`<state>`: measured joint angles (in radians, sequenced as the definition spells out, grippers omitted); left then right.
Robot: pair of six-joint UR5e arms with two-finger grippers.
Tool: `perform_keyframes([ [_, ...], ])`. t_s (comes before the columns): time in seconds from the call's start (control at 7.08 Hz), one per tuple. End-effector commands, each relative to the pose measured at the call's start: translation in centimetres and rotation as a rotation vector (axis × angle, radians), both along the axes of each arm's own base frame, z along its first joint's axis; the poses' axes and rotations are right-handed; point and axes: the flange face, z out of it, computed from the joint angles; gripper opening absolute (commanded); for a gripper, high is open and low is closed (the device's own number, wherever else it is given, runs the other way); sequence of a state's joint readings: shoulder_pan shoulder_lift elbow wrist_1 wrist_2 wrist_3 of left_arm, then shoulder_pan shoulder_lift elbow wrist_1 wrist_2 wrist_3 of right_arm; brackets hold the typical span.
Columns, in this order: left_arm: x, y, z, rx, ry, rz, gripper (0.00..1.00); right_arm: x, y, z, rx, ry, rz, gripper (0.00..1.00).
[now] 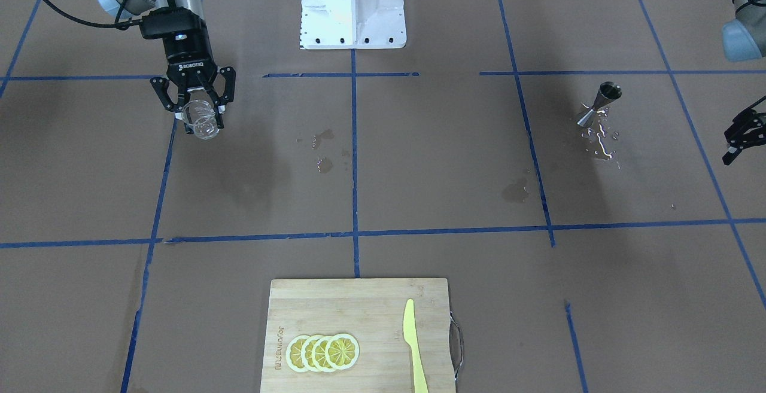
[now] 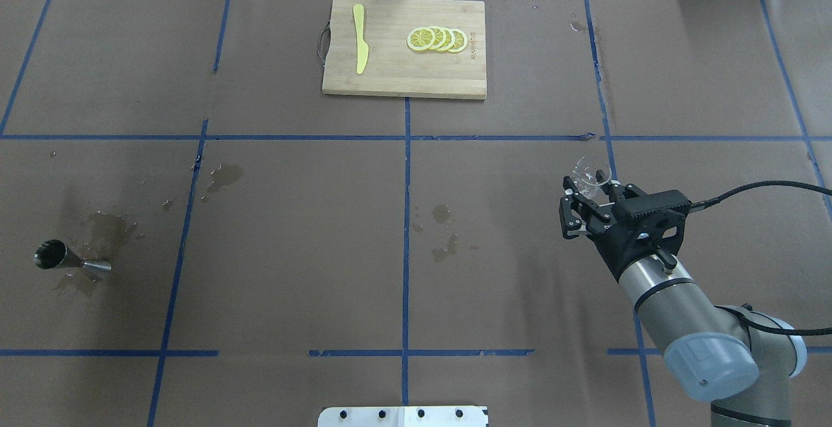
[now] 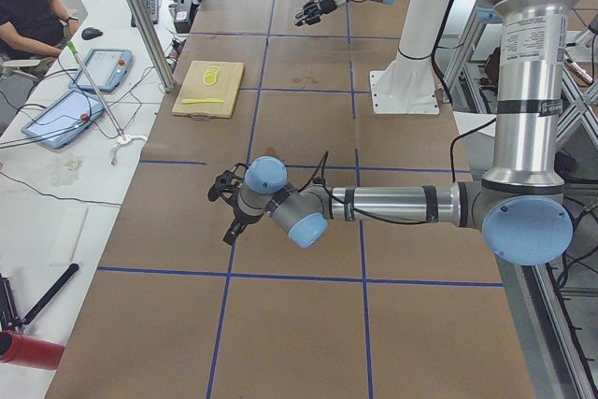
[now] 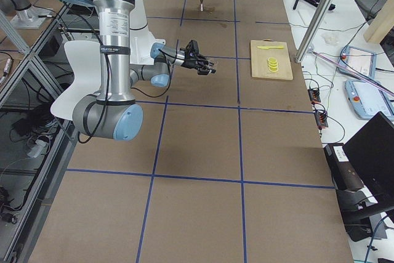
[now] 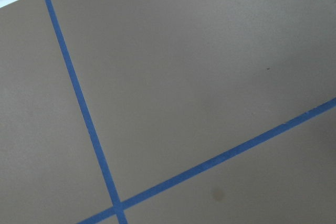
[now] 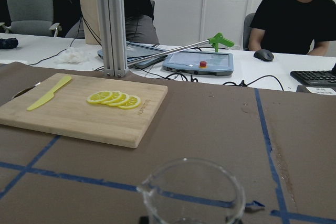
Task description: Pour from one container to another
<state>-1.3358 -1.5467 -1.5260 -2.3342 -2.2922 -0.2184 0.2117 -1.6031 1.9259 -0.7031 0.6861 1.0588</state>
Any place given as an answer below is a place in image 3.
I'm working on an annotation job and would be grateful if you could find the blue teach pendant far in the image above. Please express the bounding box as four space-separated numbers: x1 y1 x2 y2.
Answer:
82 48 133 93

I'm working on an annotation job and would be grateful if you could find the bamboo cutting board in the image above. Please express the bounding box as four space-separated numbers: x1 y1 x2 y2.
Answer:
172 61 245 119

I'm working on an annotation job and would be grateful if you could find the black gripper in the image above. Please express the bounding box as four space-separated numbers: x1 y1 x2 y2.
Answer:
222 186 266 244
294 0 348 26

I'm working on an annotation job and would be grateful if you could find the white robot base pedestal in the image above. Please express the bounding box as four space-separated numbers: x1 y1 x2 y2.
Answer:
370 0 450 115

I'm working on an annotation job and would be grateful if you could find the seated person black shirt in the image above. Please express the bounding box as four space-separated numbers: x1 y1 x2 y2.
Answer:
1 0 79 78

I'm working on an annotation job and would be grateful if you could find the black keyboard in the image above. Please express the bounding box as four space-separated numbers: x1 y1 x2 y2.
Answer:
130 0 161 28

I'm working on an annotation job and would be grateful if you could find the red cylinder bottle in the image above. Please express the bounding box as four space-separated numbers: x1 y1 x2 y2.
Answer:
1 331 64 370

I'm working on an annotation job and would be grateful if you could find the aluminium frame post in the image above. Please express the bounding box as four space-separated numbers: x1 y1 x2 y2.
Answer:
126 0 175 93

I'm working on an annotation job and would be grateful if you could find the metal rod green tip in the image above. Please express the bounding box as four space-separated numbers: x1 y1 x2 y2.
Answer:
66 40 127 146

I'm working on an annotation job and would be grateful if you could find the yellow plastic knife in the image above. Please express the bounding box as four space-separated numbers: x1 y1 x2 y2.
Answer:
180 97 224 105

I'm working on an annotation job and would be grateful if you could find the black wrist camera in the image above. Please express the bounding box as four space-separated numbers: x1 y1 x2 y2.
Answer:
207 163 249 206

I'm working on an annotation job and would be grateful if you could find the white chair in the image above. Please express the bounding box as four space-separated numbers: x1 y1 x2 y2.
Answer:
453 111 496 138

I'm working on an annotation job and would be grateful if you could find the blue teach pendant near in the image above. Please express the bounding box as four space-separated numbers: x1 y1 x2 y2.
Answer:
21 90 105 150

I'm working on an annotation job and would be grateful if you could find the blue teach pendant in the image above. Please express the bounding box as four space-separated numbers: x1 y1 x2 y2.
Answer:
21 90 105 150
82 48 133 93

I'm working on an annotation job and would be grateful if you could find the black computer mouse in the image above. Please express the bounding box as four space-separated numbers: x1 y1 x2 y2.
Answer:
81 27 103 40

